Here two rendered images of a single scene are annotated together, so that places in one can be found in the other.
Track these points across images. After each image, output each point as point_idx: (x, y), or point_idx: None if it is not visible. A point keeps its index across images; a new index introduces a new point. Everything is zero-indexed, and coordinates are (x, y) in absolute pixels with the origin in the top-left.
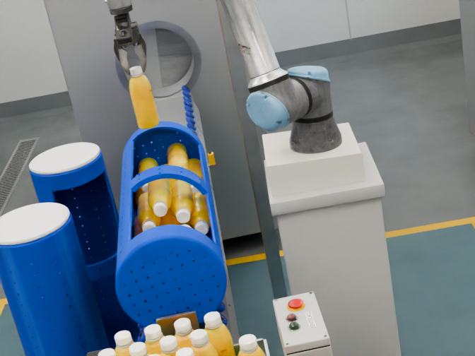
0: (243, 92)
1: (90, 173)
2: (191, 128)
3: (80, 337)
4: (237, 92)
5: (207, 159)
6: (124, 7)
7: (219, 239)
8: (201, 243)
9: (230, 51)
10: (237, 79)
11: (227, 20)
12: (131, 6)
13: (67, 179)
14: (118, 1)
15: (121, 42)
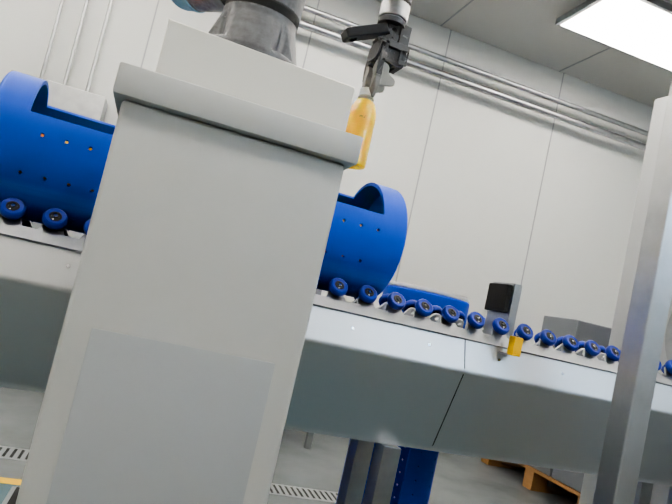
0: (643, 294)
1: (410, 299)
2: (575, 339)
3: None
4: (635, 291)
5: (565, 388)
6: (383, 13)
7: (80, 143)
8: (3, 79)
9: (649, 221)
10: (642, 269)
11: (662, 170)
12: (396, 16)
13: (388, 293)
14: (381, 6)
15: (342, 36)
